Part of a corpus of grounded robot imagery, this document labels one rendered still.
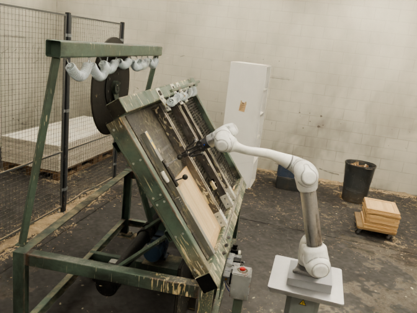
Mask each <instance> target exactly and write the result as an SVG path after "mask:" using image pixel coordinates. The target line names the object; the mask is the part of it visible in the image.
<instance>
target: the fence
mask: <svg viewBox="0 0 417 313"><path fill-rule="evenodd" d="M146 133H148V132H147V131H146V132H144V133H142V134H140V137H141V138H142V140H143V141H144V143H145V145H146V147H147V149H148V150H149V152H150V154H151V156H152V157H153V159H154V161H155V163H156V164H157V166H158V168H159V170H160V172H162V171H164V172H165V173H166V176H167V177H168V179H169V182H168V183H167V184H168V185H169V187H170V189H171V191H172V192H173V194H174V196H175V197H178V196H179V197H180V198H181V200H182V202H183V203H184V206H183V207H182V210H183V212H184V213H185V215H186V217H187V219H188V221H189V222H190V224H191V226H192V228H193V229H194V231H195V233H196V234H197V236H198V238H199V240H200V242H201V243H202V245H203V247H204V248H205V251H206V252H207V254H208V256H212V255H214V254H215V250H214V249H213V246H212V245H211V243H210V241H209V240H208V238H207V236H206V234H205V232H204V231H203V229H202V227H201V226H200V224H199V222H198V220H197V218H196V217H195V215H194V213H193V211H192V209H191V208H190V206H189V204H188V203H187V201H186V199H185V197H184V195H183V194H182V192H181V190H180V189H179V187H176V186H175V185H174V183H173V181H172V179H171V177H170V176H169V174H168V172H167V171H166V169H165V167H164V165H163V163H162V161H163V158H162V157H161V155H160V153H159V151H158V149H157V148H156V149H155V148H154V146H153V145H152V142H153V141H152V139H149V138H148V136H147V134H146ZM149 136H150V135H149ZM150 138H151V137H150ZM153 144H154V143H153ZM154 145H155V144H154ZM155 147H156V146H155Z"/></svg>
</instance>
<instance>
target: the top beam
mask: <svg viewBox="0 0 417 313"><path fill-rule="evenodd" d="M193 82H195V79H194V78H189V79H185V80H182V81H178V82H175V83H179V85H180V86H183V85H185V84H189V83H193ZM175 83H171V84H173V85H174V86H175V88H176V87H177V86H176V84H175ZM157 88H159V89H160V90H161V92H162V94H163V96H164V97H165V99H169V97H170V98H171V97H173V96H174V95H175V94H174V92H172V93H170V91H169V90H171V89H172V88H171V87H170V84H167V85H164V86H160V87H157ZM189 88H190V87H186V88H183V89H182V90H183V92H185V91H186V90H187V89H189ZM155 89H156V88H153V89H149V90H146V91H142V92H139V93H135V94H131V95H128V96H124V97H121V98H117V99H116V100H114V101H112V102H110V103H109V104H107V105H106V108H107V109H108V111H109V112H110V114H111V116H112V118H113V120H115V119H117V118H119V117H120V116H123V115H124V116H126V115H128V114H131V113H133V112H136V111H139V110H140V109H143V108H146V107H148V106H151V105H153V104H156V103H158V102H161V100H160V98H159V96H158V94H157V93H156V91H155Z"/></svg>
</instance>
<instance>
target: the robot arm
mask: <svg viewBox="0 0 417 313"><path fill-rule="evenodd" d="M237 134H238V128H237V126H236V125H235V124H234V123H229V124H225V125H223V126H221V127H219V128H218V129H216V130H215V131H214V132H212V133H211V134H209V135H207V136H206V137H205V138H203V139H201V140H197V139H196V138H195V139H194V140H193V142H191V143H190V144H189V145H188V146H187V147H186V148H185V149H186V150H185V151H184V152H182V157H184V158H185V157H187V156H189V157H190V158H191V157H196V156H199V155H202V156H203V155H204V151H205V150H206V149H208V148H210V147H215V148H216V149H217V150H218V151H219V152H228V153H231V152H238V153H242V154H245V155H252V156H256V157H264V158H268V159H271V160H273V161H275V162H276V163H278V164H280V165H281V166H283V167H284V168H285V169H287V170H289V171H291V172H292V173H293V174H294V178H295V182H296V185H297V189H298V190H299V191H300V197H301V202H302V212H303V221H304V228H305V235H304V236H303V237H302V239H301V241H300V244H299V248H298V263H297V266H296V267H295V269H293V271H292V272H293V273H298V274H302V275H305V276H309V277H312V278H315V279H318V278H323V277H325V276H327V275H328V273H329V272H330V269H331V264H330V259H329V256H328V251H327V247H326V245H325V244H324V243H323V242H322V239H321V229H320V218H319V212H318V202H317V196H316V190H317V188H318V171H317V169H316V168H315V166H314V165H313V164H312V163H310V162H309V161H307V160H304V159H302V158H300V157H297V156H293V155H289V154H286V153H281V152H277V151H275V150H270V149H267V148H258V147H249V146H246V145H242V144H240V143H239V142H238V141H237V139H236V138H235V136H236V135H237ZM194 142H197V143H196V145H195V146H193V147H192V148H190V149H188V148H189V147H190V146H191V145H192V144H193V143H194ZM194 148H197V149H196V150H194V151H192V152H190V153H188V151H190V150H192V149H194ZM197 151H201V153H197V154H194V155H191V154H193V153H195V152H197Z"/></svg>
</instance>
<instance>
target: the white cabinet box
mask: <svg viewBox="0 0 417 313"><path fill-rule="evenodd" d="M270 73H271V65H263V64H257V63H248V62H242V61H231V65H230V75H229V81H228V91H227V97H226V106H225V116H224V122H223V125H225V124H229V123H234V124H235V125H236V126H237V128H238V134H237V135H236V136H235V138H236V139H237V141H238V142H239V143H240V144H242V145H246V146H249V147H258V148H260V143H261V135H262V127H263V122H264V113H265V108H266V100H267V92H268V87H269V78H270ZM230 155H231V157H232V159H233V161H234V162H235V165H236V166H237V168H238V170H239V172H240V173H241V176H242V177H243V178H244V181H245V183H246V189H250V187H251V186H252V184H253V183H254V181H255V178H256V170H257V165H258V156H252V155H245V154H242V153H238V152H231V153H230Z"/></svg>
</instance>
